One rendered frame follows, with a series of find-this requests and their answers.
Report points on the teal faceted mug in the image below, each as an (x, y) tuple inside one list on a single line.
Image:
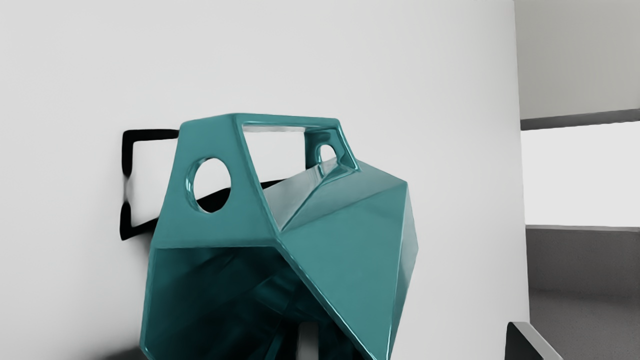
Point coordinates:
[(345, 240)]

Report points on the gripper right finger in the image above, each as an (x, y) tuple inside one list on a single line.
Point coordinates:
[(525, 347)]

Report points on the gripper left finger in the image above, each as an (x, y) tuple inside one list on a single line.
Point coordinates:
[(308, 344)]

